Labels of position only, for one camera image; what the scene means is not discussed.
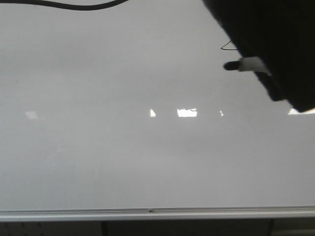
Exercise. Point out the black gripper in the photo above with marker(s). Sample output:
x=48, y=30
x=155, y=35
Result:
x=281, y=33

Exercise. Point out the white black dry-erase marker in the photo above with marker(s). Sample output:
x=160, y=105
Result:
x=254, y=64

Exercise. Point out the white whiteboard with aluminium frame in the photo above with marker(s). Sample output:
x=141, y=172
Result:
x=127, y=114

